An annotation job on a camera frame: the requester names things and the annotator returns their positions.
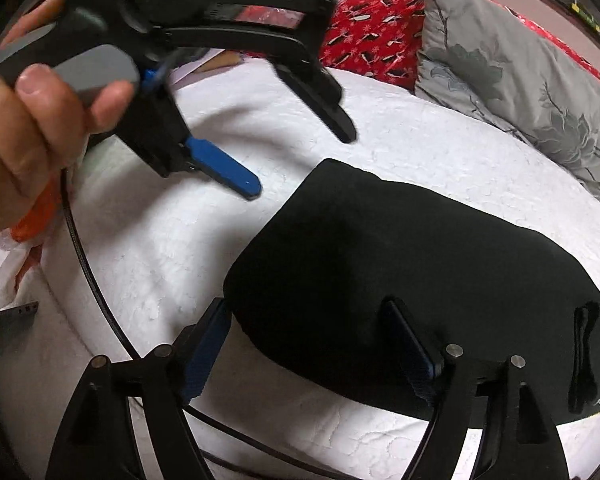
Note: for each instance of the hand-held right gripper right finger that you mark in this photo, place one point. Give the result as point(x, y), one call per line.
point(410, 345)

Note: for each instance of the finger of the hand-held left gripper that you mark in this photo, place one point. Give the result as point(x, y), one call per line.
point(220, 162)
point(310, 90)

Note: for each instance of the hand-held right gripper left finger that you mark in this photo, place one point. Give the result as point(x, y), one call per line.
point(205, 355)

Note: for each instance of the black pants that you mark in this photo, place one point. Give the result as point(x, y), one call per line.
point(380, 240)

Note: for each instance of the person's left hand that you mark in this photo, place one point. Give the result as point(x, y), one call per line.
point(20, 150)

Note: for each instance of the red floral bolster cushion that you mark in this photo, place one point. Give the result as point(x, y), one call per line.
point(375, 35)

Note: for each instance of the white quilted mattress cover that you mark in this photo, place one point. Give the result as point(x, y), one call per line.
point(155, 240)

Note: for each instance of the grey floral pillow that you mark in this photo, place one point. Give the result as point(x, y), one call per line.
point(505, 70)

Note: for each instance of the dark grey flat object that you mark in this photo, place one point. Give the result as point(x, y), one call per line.
point(5, 317)

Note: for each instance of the yellow green flat object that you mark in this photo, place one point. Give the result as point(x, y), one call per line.
point(582, 12)

